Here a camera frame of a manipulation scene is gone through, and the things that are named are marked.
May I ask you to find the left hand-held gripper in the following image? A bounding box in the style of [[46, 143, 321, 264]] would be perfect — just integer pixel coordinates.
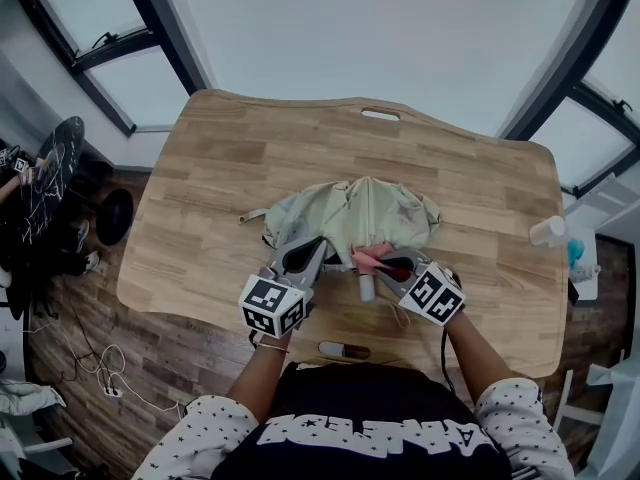
[[238, 235, 331, 340]]

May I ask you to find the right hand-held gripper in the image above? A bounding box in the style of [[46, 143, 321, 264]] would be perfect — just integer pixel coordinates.
[[374, 249, 467, 328]]

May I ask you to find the pink cloth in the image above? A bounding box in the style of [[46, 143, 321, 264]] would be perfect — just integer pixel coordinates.
[[349, 241, 416, 282]]

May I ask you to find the pale green cartoon print umbrella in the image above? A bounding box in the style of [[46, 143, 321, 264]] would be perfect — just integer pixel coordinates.
[[237, 175, 444, 328]]

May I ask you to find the person's right forearm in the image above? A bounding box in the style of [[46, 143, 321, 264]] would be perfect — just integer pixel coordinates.
[[442, 310, 514, 404]]

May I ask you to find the person's left forearm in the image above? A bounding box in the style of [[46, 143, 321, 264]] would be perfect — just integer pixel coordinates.
[[224, 337, 291, 419]]

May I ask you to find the black white star print shirt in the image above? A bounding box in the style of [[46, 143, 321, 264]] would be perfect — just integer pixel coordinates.
[[130, 360, 576, 480]]

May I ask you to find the white plastic cup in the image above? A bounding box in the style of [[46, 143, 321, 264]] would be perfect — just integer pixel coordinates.
[[528, 214, 569, 247]]

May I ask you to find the teal toy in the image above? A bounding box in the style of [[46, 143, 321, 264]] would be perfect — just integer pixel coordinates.
[[567, 236, 587, 268]]

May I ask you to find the floral patterned pouch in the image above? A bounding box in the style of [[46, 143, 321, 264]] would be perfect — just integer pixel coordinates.
[[569, 262, 601, 284]]

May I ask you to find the white side table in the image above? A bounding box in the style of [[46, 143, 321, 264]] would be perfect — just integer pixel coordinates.
[[567, 227, 601, 302]]

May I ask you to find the round black marble table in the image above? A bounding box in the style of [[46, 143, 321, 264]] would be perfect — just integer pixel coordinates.
[[20, 115, 135, 247]]

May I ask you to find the white grey equipment pack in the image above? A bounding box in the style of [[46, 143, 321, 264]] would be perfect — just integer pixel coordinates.
[[0, 377, 69, 419]]

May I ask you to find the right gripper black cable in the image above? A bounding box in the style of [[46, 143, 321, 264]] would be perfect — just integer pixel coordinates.
[[438, 325, 459, 394]]

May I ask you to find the white floor cable with plug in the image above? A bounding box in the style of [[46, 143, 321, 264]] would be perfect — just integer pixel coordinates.
[[27, 317, 186, 414]]

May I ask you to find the white metal frame stand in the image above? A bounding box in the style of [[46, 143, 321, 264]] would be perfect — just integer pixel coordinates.
[[552, 347, 640, 480]]

